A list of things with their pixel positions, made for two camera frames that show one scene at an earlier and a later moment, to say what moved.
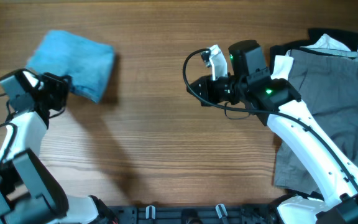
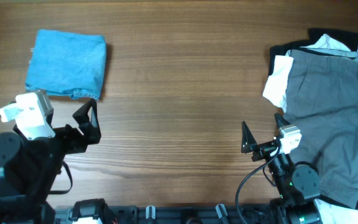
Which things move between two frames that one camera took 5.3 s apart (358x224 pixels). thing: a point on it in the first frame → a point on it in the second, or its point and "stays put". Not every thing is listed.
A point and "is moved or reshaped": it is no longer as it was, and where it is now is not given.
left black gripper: (61, 82) → (90, 128)
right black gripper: (207, 85) → (248, 144)
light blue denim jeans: (89, 63) is moved or reshaped
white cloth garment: (283, 64) stays put
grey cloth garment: (338, 91) stays put
